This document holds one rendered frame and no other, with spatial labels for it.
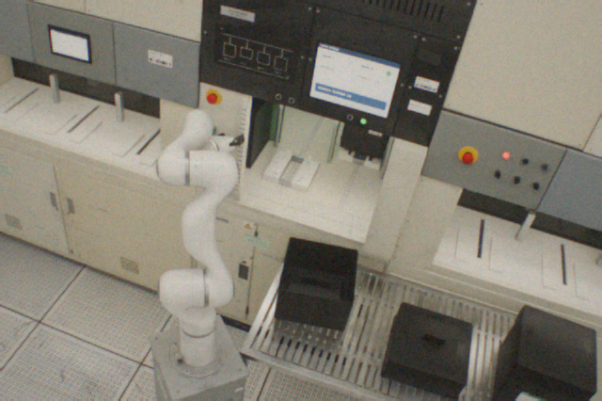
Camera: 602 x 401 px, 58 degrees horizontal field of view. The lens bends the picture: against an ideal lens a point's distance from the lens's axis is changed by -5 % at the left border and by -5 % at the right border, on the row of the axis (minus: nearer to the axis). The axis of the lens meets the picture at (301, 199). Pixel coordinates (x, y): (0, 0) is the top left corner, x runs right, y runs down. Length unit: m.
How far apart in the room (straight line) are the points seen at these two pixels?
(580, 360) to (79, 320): 2.35
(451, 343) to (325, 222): 0.73
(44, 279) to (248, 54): 1.89
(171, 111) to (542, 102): 1.38
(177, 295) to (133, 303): 1.48
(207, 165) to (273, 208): 0.92
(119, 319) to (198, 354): 1.22
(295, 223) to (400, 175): 0.56
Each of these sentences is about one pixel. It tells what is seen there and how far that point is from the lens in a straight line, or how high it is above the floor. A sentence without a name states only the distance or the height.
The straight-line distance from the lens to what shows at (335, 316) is 2.13.
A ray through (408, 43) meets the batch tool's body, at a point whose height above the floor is 1.76.
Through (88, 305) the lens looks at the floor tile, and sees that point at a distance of 3.22.
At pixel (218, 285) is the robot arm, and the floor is 1.18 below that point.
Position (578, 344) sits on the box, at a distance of 2.20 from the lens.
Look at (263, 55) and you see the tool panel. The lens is 2.04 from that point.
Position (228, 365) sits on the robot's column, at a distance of 2.06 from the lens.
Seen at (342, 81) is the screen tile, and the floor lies 1.56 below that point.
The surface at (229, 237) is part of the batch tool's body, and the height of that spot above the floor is 0.65.
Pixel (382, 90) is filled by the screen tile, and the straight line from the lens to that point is 1.97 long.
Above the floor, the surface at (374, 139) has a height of 1.03.
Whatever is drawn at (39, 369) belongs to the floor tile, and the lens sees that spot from 3.04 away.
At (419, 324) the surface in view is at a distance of 2.18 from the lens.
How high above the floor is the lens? 2.50
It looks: 40 degrees down
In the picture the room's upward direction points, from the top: 10 degrees clockwise
